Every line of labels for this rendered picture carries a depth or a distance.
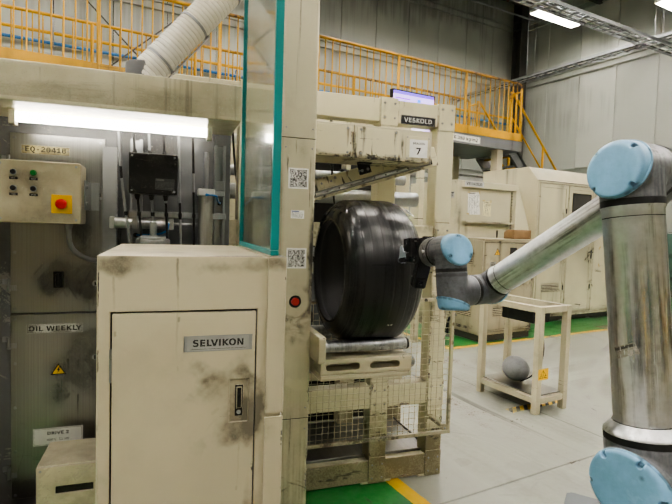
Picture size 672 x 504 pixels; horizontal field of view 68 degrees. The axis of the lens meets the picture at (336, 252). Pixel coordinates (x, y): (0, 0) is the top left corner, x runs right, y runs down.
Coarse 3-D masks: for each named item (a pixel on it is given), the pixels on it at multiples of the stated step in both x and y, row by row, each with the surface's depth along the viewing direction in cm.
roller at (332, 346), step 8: (328, 344) 180; (336, 344) 181; (344, 344) 182; (352, 344) 183; (360, 344) 184; (368, 344) 184; (376, 344) 186; (384, 344) 186; (392, 344) 188; (400, 344) 189; (408, 344) 190; (328, 352) 180; (336, 352) 182
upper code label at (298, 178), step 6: (294, 168) 179; (300, 168) 180; (288, 174) 179; (294, 174) 180; (300, 174) 180; (306, 174) 181; (288, 180) 179; (294, 180) 180; (300, 180) 180; (306, 180) 181; (288, 186) 179; (294, 186) 180; (300, 186) 181; (306, 186) 181
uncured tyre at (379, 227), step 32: (320, 224) 207; (352, 224) 177; (384, 224) 178; (320, 256) 213; (352, 256) 173; (384, 256) 173; (320, 288) 212; (352, 288) 172; (384, 288) 172; (352, 320) 177; (384, 320) 178
